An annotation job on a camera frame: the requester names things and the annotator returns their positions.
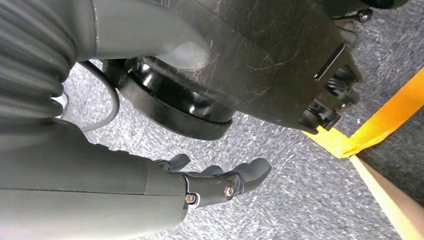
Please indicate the yellow floor tape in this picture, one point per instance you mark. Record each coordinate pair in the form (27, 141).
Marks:
(381, 122)

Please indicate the black scratched base panel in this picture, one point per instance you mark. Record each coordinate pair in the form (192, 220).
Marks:
(265, 49)

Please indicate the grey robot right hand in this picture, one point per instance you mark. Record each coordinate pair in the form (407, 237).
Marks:
(82, 185)

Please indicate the beige-edged brown board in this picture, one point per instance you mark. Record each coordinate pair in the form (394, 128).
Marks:
(400, 205)

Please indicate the black round base disc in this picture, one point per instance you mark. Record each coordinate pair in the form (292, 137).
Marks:
(159, 106)

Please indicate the black caster wheel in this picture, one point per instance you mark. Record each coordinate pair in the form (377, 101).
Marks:
(331, 106)

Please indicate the black bolted bracket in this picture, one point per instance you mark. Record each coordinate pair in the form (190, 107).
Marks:
(361, 11)

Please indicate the white flat plate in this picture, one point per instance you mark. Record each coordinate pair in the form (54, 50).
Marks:
(63, 107)

